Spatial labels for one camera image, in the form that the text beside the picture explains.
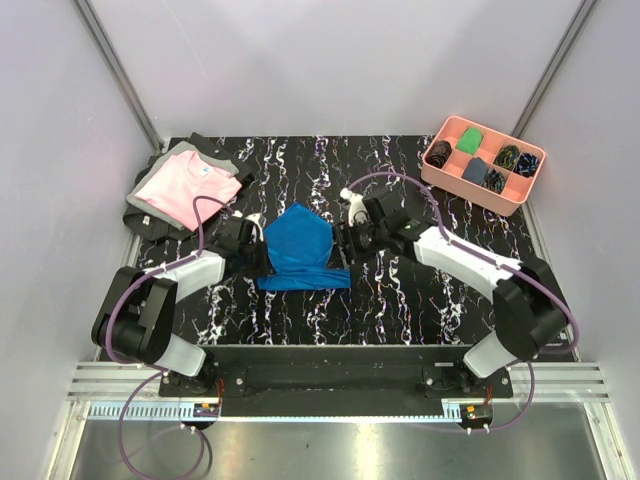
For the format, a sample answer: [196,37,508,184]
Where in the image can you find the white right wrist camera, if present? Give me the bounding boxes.
[339,188,370,227]

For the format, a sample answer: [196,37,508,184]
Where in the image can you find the aluminium frame rail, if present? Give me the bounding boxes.
[71,0,165,152]

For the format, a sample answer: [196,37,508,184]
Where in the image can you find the brown patterned rolled tie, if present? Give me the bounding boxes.
[427,140,452,169]

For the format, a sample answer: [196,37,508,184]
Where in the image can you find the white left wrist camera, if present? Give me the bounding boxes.
[232,210,266,242]

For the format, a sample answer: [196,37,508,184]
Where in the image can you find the grey slotted cable duct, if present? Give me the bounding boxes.
[88,401,221,422]

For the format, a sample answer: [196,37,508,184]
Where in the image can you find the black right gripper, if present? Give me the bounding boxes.
[325,218,388,271]

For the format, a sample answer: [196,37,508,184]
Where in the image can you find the black folded garment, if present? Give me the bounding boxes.
[123,133,255,241]

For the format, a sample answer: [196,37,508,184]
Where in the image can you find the dark blue patterned rolled tie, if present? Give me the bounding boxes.
[514,153,540,178]

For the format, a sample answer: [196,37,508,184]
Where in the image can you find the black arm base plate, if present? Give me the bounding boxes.
[159,345,513,421]

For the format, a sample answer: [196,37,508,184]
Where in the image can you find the blue yellow patterned rolled tie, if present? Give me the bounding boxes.
[494,144,520,171]

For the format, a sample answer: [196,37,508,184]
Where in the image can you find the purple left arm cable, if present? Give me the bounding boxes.
[102,195,239,476]

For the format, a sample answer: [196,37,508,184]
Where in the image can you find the pink divided organizer tray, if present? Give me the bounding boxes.
[421,116,546,216]

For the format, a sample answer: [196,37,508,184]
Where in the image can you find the grey folded shirt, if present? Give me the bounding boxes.
[126,142,242,231]

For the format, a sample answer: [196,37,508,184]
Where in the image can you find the blue satin napkin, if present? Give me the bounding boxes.
[257,203,351,292]

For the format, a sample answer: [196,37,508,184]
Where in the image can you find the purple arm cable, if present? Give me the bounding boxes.
[347,172,581,434]
[102,195,239,476]

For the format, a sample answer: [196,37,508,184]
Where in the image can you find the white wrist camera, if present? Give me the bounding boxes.
[339,188,370,227]
[232,210,266,242]

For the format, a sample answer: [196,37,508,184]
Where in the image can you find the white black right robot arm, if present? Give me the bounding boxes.
[336,188,570,397]

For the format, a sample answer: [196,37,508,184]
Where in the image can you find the pink folded shirt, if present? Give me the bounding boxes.
[133,151,242,231]

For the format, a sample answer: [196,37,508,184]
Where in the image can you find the green rolled cloth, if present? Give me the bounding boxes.
[456,127,484,155]

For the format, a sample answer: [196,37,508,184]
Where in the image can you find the dark green patterned rolled tie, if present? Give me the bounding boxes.
[482,169,507,195]

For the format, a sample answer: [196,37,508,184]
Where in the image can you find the grey rolled cloth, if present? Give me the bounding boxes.
[461,157,489,185]

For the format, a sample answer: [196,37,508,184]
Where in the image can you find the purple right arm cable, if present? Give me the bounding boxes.
[347,172,581,434]

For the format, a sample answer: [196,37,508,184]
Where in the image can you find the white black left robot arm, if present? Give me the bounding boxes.
[91,213,271,396]

